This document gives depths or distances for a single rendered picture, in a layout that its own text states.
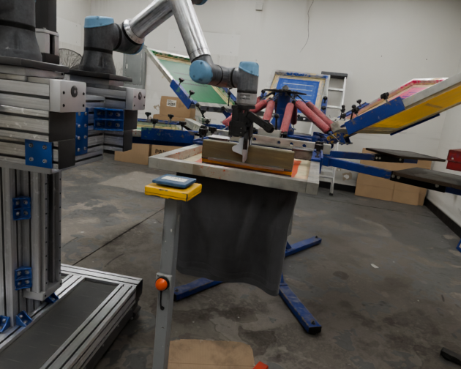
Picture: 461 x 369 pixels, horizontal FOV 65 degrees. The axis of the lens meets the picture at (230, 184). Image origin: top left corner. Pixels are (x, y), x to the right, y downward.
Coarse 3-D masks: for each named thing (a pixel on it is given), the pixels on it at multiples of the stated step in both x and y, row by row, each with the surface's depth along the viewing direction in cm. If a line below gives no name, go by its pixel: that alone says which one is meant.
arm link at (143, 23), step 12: (156, 0) 147; (192, 0) 141; (204, 0) 144; (144, 12) 150; (156, 12) 148; (168, 12) 147; (120, 24) 158; (132, 24) 155; (144, 24) 152; (156, 24) 152; (132, 36) 157; (144, 36) 159; (120, 48) 159; (132, 48) 163
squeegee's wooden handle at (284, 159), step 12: (204, 144) 141; (216, 144) 140; (228, 144) 138; (204, 156) 142; (216, 156) 141; (228, 156) 140; (240, 156) 138; (252, 156) 137; (264, 156) 136; (276, 156) 135; (288, 156) 134; (288, 168) 135
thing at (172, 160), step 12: (156, 156) 128; (168, 156) 133; (180, 156) 145; (168, 168) 125; (180, 168) 124; (192, 168) 123; (204, 168) 122; (216, 168) 121; (228, 168) 121; (312, 168) 140; (228, 180) 121; (240, 180) 120; (252, 180) 118; (264, 180) 118; (276, 180) 117; (288, 180) 116; (300, 180) 115; (312, 180) 118; (300, 192) 116; (312, 192) 115
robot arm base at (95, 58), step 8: (88, 48) 149; (96, 48) 149; (88, 56) 149; (96, 56) 149; (104, 56) 151; (112, 56) 156; (80, 64) 151; (88, 64) 149; (96, 64) 149; (104, 64) 151; (112, 64) 154; (104, 72) 151; (112, 72) 154
